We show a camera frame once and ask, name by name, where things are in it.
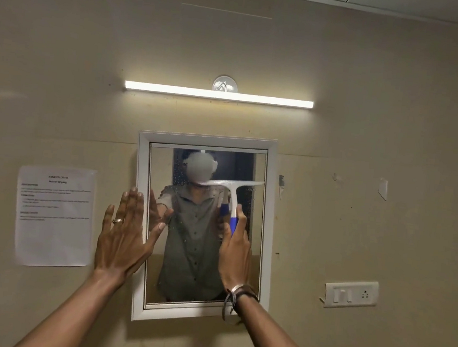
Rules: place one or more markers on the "person's right hand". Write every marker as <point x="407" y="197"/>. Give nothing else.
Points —
<point x="235" y="261"/>

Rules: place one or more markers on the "person's left hand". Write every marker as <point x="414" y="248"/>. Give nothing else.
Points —
<point x="121" y="245"/>

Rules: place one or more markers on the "person's left middle finger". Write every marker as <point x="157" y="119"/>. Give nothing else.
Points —
<point x="131" y="210"/>

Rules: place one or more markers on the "person's left thumb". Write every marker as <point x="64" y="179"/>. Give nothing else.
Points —
<point x="154" y="239"/>

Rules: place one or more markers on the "person's left little finger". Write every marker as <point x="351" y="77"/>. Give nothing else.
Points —
<point x="107" y="222"/>

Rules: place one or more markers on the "white framed wall mirror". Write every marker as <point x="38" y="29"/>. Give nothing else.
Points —
<point x="199" y="266"/>

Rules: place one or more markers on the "white and blue squeegee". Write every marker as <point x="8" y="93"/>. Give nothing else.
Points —
<point x="234" y="198"/>

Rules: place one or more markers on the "person's right forearm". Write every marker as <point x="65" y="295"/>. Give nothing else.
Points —
<point x="276" y="343"/>

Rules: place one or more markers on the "person's left forearm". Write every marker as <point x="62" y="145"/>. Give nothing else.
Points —
<point x="75" y="314"/>

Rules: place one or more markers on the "white printed paper sheet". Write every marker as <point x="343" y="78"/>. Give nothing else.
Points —
<point x="55" y="218"/>

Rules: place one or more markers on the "silver wrist bangle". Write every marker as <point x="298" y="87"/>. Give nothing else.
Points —
<point x="241" y="287"/>

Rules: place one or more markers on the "dark thread wristband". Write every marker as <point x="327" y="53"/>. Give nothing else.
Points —
<point x="236" y="298"/>

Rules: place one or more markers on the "white tube light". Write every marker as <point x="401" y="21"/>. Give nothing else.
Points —
<point x="219" y="94"/>

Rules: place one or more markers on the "clear suction hook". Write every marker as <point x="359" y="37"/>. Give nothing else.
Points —
<point x="225" y="84"/>

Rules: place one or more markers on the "torn tape scrap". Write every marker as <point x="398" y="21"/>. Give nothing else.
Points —
<point x="383" y="188"/>

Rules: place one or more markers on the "white wall switch board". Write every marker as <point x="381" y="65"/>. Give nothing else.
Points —
<point x="351" y="294"/>

